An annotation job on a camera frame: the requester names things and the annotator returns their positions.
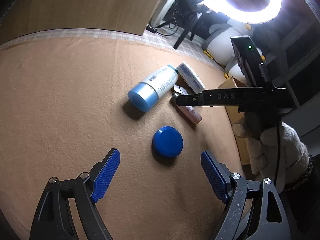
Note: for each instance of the black camera module box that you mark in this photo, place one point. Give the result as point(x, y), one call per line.
point(250, 62)

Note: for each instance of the black tripod stand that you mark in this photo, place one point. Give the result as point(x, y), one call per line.
point(193, 19)

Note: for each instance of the pink small bottle grey cap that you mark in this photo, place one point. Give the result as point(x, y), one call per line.
point(188, 111)

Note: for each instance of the large penguin plush toy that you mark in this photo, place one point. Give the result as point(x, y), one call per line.
point(219, 46)

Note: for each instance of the blue round lid jar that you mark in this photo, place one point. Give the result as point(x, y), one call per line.
point(167, 142)

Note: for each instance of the black usb hub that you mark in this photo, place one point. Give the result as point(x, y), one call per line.
point(151, 29)

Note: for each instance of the plaid bed sheet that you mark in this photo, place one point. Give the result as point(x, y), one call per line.
point(186, 48)

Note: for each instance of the white gloved right hand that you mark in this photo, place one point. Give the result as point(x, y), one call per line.
point(279, 154)

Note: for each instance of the light wood board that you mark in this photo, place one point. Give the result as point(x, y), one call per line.
point(29, 16)

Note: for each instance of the white lotion bottle blue cap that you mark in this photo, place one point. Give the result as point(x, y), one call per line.
point(148, 92)

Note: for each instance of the patterned white small pouch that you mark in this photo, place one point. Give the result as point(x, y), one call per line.
point(179, 90)

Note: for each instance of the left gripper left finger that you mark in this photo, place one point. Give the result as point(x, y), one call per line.
point(53, 218)

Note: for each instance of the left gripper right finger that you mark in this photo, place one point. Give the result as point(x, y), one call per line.
point(267, 217)

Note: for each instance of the white Vinda tissue pack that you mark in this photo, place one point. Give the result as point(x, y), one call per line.
point(190, 77)

